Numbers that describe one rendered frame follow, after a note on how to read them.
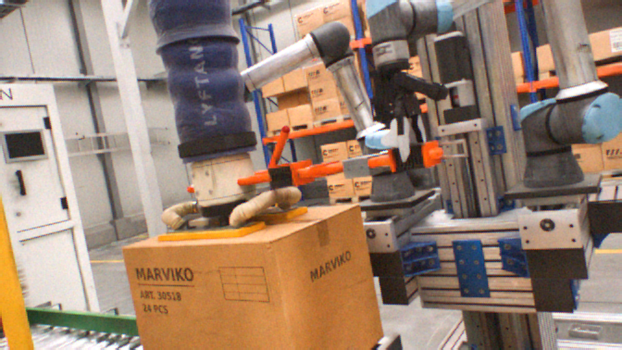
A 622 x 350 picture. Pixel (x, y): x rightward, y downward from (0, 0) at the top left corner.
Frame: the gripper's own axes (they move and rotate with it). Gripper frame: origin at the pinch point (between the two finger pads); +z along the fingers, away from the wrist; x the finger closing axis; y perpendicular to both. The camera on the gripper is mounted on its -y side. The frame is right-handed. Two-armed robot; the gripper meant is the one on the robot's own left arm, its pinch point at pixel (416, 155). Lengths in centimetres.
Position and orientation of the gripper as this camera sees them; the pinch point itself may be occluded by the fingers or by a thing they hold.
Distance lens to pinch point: 105.0
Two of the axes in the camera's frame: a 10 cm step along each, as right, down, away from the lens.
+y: -8.0, 1.1, 6.0
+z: 1.7, 9.8, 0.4
